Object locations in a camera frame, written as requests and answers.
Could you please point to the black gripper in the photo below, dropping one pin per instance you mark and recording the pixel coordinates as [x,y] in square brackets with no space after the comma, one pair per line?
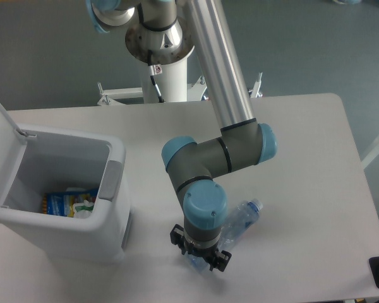
[206,250]

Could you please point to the clear plastic water bottle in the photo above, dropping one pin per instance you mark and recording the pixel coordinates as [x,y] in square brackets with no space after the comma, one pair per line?
[240,224]

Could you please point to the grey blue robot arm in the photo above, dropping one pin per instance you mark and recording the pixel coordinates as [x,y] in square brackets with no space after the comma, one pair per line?
[243,142]

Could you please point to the white plastic trash can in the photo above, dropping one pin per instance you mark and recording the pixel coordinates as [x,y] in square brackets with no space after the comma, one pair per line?
[36,159]

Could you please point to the blue snack wrapper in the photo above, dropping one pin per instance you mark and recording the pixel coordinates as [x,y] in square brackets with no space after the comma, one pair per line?
[61,203]

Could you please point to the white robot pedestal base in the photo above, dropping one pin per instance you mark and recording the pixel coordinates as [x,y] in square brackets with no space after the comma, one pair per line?
[164,79]

